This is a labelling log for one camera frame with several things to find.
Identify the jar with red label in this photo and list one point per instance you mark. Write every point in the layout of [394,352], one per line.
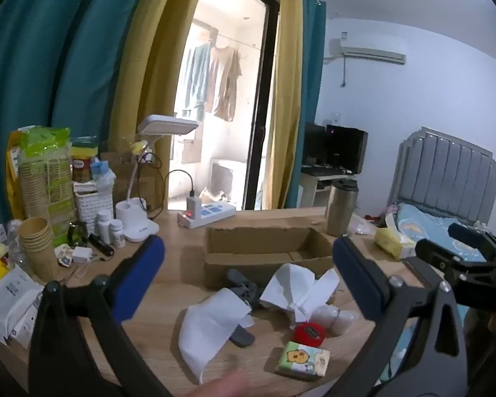
[82,169]

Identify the white paper tissue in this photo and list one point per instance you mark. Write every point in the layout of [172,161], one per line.
[208,331]
[293,289]

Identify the hanging teal shirt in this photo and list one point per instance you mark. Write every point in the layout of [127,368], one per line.
[195,78]

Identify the white air conditioner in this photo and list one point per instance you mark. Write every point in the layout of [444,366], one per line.
[372,53]

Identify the white woven basket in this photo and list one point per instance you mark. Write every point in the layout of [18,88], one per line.
[93,209]

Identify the cartoon print tissue packet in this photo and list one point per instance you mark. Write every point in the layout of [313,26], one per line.
[301,359]

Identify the yellow clip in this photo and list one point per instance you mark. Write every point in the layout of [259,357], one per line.
[138,147]

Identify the grey sock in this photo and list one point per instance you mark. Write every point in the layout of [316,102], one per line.
[244,289]

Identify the yellow curtain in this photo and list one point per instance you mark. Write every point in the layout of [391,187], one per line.
[148,70]
[287,91]

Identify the green bag of paper cups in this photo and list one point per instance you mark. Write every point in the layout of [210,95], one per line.
[51,173]

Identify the small white desk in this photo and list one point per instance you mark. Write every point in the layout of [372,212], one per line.
[314,186]

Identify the white power adapter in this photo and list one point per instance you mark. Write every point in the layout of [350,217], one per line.
[82,255]

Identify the cardboard box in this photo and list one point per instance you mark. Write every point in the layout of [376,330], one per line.
[268,252]

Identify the red plush ball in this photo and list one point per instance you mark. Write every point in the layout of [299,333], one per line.
[310,335]

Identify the blue printed blanket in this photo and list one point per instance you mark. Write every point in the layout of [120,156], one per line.
[425,225]

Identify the yellow tissue pack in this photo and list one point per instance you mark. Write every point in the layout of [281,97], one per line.
[392,242]

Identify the yellow bag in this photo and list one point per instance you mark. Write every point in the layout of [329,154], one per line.
[13,173]

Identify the person's left hand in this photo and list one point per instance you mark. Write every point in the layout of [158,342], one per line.
[223,385]

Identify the brown paper bag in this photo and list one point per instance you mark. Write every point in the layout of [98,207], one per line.
[122,178]

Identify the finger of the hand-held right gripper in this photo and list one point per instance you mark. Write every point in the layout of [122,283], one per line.
[434,252]
[465,233]

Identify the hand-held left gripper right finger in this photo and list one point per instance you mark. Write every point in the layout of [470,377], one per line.
[355,281]

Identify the yellow green sponge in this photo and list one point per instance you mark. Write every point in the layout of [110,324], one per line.
[86,145]

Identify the white wet wipes pack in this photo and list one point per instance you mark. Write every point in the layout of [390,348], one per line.
[12,302]

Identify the outdoor white appliance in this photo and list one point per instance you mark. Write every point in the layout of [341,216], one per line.
[227,180]

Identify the steel travel tumbler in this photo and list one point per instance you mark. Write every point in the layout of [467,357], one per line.
[341,211]

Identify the clear plastic bag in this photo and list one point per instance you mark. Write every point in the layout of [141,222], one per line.
[361,225]

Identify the white desk lamp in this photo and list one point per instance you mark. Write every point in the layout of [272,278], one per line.
[136,223]

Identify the black door frame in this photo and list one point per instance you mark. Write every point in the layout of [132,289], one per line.
[262,111]

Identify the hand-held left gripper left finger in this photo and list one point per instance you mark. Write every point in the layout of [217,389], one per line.
[142,275]

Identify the grey padded headboard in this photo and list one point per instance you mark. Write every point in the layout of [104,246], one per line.
[442,173]

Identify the black monitor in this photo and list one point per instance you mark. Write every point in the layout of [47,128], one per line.
[347,149]
[314,142]

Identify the white pill bottle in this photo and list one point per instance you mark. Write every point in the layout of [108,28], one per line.
[104,225]
[117,231]

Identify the white power strip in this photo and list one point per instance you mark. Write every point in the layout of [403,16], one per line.
[208,213]

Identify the hanging brown shirt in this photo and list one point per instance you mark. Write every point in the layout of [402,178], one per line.
[225,84]

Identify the teal curtain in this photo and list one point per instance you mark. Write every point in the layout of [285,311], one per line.
[310,70]
[58,70]

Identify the stack of brown paper cups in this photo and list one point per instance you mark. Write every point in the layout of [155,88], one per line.
[37,248]

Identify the black flashlight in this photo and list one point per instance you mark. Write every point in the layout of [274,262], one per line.
[101,245]

